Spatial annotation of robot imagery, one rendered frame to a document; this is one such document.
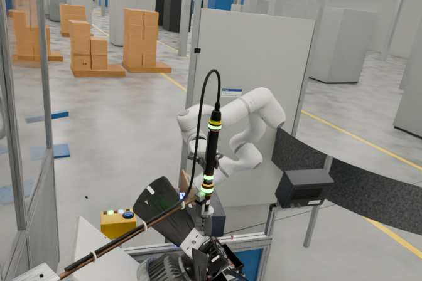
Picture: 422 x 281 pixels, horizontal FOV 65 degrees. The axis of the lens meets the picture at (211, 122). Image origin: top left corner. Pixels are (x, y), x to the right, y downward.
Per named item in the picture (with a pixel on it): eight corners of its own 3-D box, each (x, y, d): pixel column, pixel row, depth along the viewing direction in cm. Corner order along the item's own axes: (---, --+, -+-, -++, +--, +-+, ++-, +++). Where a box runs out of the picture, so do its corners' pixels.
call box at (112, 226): (100, 243, 153) (100, 224, 149) (100, 228, 162) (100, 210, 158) (135, 239, 158) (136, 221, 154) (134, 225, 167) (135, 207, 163)
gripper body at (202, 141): (209, 152, 134) (217, 165, 124) (184, 152, 131) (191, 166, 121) (211, 135, 132) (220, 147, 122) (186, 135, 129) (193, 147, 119)
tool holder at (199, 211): (201, 222, 118) (205, 199, 115) (187, 213, 122) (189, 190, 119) (216, 212, 125) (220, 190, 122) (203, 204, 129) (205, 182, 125)
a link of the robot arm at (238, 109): (242, 85, 138) (179, 120, 129) (252, 117, 145) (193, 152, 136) (230, 81, 145) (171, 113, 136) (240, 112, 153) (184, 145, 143)
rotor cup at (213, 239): (210, 295, 118) (240, 273, 118) (188, 275, 111) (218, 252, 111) (200, 265, 131) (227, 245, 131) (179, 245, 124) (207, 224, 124)
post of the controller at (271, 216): (266, 236, 187) (272, 207, 180) (264, 233, 190) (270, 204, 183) (270, 235, 188) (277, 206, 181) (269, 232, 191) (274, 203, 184)
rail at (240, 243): (106, 268, 163) (106, 255, 160) (106, 262, 166) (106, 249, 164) (270, 247, 190) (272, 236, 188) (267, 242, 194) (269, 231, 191)
